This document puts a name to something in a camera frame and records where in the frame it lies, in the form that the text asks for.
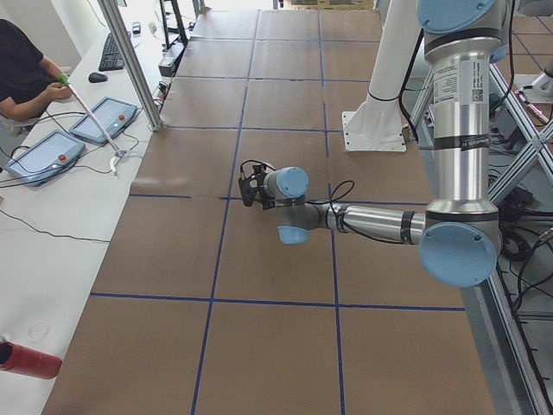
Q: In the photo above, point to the teach pendant tablet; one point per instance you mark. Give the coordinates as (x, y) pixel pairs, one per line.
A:
(46, 159)
(113, 114)

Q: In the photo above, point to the red water bottle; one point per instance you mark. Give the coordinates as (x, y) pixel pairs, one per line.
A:
(18, 359)

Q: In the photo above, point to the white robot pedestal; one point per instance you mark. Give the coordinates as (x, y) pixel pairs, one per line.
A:
(377, 123)

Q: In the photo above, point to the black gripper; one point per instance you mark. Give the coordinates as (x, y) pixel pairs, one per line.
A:
(267, 201)

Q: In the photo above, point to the black keyboard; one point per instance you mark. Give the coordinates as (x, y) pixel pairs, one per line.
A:
(111, 58)

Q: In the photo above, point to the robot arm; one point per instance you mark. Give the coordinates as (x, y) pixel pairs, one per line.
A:
(458, 234)

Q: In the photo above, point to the seated person black shirt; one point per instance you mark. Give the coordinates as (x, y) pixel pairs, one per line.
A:
(30, 81)

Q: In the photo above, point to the far teach pendant tablet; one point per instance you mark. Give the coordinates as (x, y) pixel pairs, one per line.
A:
(113, 114)

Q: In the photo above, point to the silver reacher grabber stick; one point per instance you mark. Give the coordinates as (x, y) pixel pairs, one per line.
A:
(118, 153)

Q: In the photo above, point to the aluminium frame post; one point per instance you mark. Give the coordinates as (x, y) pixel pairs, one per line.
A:
(117, 28)

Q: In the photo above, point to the near teach pendant tablet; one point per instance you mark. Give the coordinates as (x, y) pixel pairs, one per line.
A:
(46, 159)

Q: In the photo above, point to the black computer mouse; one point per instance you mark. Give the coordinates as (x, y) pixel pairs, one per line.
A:
(97, 77)

